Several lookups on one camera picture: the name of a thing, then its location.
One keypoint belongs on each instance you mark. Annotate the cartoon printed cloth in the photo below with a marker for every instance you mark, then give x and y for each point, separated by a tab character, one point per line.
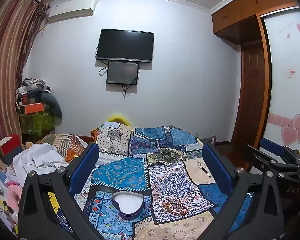
2	205

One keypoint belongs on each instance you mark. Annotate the orange striped cloth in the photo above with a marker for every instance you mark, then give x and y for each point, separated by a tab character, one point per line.
67	143

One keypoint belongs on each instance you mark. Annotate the striped brown curtain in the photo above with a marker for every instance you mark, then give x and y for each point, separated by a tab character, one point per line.
7	55

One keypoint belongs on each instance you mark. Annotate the purple heart-shaped tin box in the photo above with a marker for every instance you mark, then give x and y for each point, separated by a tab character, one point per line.
128	202

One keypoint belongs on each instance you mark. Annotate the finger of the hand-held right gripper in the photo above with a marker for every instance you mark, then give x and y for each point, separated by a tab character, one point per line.
272	147
260	158

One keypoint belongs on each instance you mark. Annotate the grey-green garment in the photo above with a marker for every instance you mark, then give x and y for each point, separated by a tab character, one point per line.
53	106

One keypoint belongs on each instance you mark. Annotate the white air conditioner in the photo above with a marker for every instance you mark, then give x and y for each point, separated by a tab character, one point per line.
70	10

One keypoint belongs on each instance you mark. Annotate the white crumpled cloth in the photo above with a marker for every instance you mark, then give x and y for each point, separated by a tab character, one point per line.
37	158

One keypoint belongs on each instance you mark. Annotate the wall-mounted black television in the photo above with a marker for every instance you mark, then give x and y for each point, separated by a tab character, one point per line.
125	45

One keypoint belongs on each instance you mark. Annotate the wooden overhead cabinet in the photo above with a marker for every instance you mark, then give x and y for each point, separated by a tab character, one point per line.
242	15

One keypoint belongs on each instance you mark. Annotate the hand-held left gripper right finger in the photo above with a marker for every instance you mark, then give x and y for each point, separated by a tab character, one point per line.
217	170

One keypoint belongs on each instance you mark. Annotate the orange box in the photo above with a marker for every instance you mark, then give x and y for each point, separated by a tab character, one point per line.
34	108

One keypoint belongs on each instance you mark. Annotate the pink plush item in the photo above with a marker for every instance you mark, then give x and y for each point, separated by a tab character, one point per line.
13	192

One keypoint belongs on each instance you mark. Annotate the blue patchwork blanket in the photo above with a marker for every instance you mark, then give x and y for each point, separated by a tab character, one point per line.
165	160

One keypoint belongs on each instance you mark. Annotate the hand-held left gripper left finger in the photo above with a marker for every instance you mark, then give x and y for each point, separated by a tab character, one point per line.
83	170

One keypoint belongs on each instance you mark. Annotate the yellow round object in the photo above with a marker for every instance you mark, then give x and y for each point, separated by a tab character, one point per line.
118	118

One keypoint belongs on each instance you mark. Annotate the small black wall monitor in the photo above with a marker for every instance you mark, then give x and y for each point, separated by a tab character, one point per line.
122	72

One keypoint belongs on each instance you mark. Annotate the pile of mixed clothes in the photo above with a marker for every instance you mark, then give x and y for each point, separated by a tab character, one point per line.
33	86

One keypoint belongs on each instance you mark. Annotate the red box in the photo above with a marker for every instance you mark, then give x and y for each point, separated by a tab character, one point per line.
10	145

